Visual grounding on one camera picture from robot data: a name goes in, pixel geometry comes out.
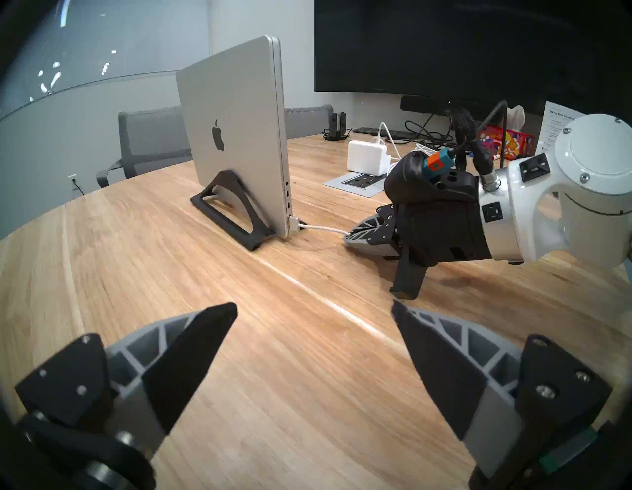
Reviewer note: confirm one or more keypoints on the white paper sheet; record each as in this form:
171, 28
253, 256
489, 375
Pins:
553, 128

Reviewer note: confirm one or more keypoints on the black soundbar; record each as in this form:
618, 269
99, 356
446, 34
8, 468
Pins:
424, 104

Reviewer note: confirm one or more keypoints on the black vertical laptop stand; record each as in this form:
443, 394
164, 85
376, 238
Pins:
247, 237

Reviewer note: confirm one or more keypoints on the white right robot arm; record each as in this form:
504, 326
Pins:
592, 163

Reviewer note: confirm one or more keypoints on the silver table power outlet box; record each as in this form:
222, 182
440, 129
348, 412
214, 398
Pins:
340, 182

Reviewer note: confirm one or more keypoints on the silver MacBook laptop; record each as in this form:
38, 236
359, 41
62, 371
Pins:
232, 123

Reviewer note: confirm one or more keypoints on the colourful tissue box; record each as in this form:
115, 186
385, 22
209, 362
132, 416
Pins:
508, 141

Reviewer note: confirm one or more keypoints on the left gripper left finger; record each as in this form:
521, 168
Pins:
168, 365

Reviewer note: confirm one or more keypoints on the wide glass whiteboard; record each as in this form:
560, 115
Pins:
98, 44

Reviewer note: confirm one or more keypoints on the large black TV screen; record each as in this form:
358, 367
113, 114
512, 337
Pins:
444, 44

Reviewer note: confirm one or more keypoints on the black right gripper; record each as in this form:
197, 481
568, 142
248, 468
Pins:
439, 232

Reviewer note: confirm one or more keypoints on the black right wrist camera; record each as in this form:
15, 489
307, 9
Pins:
410, 178

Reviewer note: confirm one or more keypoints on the black keyboard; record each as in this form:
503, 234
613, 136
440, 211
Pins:
375, 132

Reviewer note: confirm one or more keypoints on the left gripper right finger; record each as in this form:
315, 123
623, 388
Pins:
464, 385

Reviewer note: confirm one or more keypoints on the black controller charging dock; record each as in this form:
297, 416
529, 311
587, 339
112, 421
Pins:
338, 123

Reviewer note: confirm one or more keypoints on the grey mesh office chair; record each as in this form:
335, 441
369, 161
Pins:
306, 121
148, 138

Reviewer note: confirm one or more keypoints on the large white power adapter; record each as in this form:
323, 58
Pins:
365, 158

